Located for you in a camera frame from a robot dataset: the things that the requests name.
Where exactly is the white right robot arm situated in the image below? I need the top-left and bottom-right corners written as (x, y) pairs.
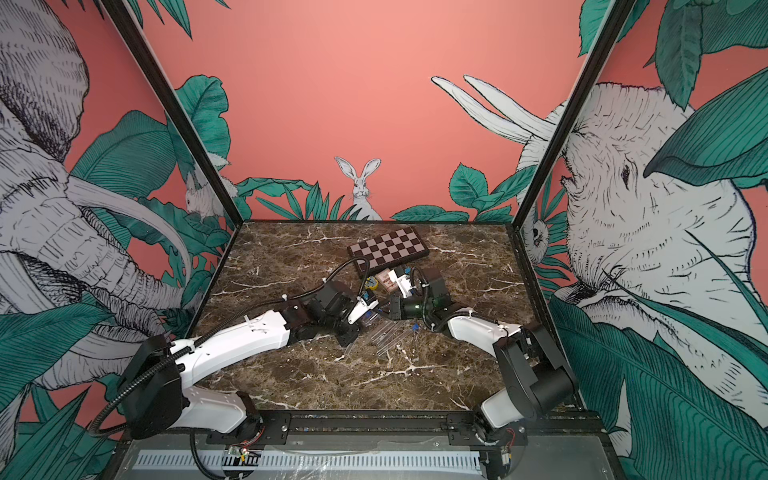
top-left (386, 267), bottom-right (578, 430)

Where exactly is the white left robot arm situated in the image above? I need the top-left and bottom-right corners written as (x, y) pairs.
top-left (119, 281), bottom-right (378, 445)

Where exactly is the test tube with blue stopper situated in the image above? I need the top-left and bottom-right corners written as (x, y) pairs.
top-left (371, 324), bottom-right (410, 356)
top-left (369, 322), bottom-right (402, 351)

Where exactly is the playing card box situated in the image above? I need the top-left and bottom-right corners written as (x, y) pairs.
top-left (375, 269), bottom-right (399, 294)

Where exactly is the yellow butterfly toy block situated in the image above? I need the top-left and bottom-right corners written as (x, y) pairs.
top-left (365, 276), bottom-right (381, 292)

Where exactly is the folding chess board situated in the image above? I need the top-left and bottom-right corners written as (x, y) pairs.
top-left (347, 226), bottom-right (430, 275)

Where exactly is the white perforated strip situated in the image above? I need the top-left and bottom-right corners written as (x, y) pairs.
top-left (131, 449), bottom-right (484, 474)

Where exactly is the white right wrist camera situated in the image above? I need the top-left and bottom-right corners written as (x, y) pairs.
top-left (388, 267), bottom-right (414, 298)

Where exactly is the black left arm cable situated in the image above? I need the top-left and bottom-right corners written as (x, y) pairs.
top-left (86, 257), bottom-right (373, 433)

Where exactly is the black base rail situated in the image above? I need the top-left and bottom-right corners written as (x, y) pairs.
top-left (119, 409), bottom-right (607, 448)

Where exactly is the black corner frame post left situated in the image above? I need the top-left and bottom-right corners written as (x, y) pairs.
top-left (101, 0), bottom-right (244, 229)

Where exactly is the black corner frame post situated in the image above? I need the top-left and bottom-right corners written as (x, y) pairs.
top-left (512, 0), bottom-right (635, 232)
top-left (101, 0), bottom-right (244, 229)

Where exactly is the black corner frame post right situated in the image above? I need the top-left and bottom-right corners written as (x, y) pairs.
top-left (512, 0), bottom-right (635, 232)

